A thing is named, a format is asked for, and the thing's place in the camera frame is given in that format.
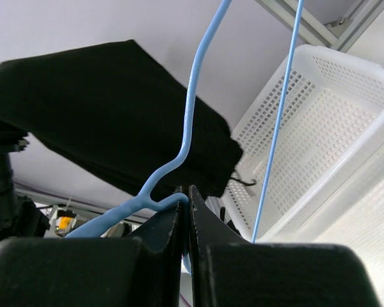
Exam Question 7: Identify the white perforated plastic basket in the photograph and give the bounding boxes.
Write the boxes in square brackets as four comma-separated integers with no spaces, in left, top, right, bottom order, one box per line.
[223,45,384,242]

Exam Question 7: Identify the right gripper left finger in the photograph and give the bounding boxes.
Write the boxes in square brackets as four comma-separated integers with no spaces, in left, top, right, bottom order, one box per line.
[0,204,183,306]

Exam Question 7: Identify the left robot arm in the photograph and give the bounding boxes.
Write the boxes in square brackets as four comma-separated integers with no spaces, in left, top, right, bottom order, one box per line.
[0,121,50,241]

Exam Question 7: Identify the black trousers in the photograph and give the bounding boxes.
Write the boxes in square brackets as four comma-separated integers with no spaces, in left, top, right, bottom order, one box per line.
[0,39,244,198]

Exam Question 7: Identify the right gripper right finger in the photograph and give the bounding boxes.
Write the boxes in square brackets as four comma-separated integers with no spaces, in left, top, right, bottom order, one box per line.
[189,186,380,306]

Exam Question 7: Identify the left aluminium frame strut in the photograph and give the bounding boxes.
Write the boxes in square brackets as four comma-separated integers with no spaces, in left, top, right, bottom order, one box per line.
[255,1,384,56]

